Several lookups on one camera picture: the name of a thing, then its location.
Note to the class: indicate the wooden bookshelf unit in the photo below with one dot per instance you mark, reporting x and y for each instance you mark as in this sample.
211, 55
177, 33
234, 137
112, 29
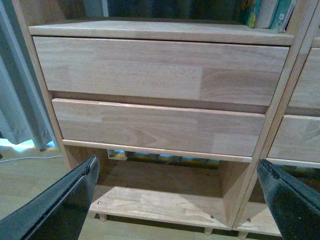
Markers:
255, 216
179, 187

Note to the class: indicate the left upper wooden drawer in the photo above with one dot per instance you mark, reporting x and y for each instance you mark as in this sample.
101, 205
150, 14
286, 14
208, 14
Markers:
192, 71

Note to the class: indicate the right wooden bookshelf unit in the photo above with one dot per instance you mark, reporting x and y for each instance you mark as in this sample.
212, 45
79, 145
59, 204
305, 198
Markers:
255, 216

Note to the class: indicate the teal comic idiom book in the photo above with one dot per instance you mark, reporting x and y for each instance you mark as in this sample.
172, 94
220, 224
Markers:
258, 14

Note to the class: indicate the left lower wooden drawer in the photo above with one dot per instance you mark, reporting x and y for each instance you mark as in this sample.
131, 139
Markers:
159, 127

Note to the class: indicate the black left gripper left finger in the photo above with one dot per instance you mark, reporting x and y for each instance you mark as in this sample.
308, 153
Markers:
59, 212

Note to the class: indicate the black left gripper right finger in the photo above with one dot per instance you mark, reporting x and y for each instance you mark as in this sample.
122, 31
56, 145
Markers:
294, 206

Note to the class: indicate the right lower wooden drawer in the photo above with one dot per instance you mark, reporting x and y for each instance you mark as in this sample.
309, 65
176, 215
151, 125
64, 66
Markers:
297, 139

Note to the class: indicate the wooden drawer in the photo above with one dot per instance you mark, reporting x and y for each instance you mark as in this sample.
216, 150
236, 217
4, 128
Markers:
307, 90
159, 127
192, 71
297, 139

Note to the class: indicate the green leaf pattern book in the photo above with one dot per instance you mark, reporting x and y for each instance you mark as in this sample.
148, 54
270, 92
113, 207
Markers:
282, 15

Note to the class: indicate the grey curtain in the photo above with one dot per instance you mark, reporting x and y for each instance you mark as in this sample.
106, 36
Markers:
23, 115

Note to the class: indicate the left wooden bookshelf unit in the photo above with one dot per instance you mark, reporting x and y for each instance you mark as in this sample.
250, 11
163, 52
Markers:
179, 187

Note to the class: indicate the right upper wooden drawer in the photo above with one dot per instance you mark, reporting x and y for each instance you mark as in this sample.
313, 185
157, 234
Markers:
307, 90

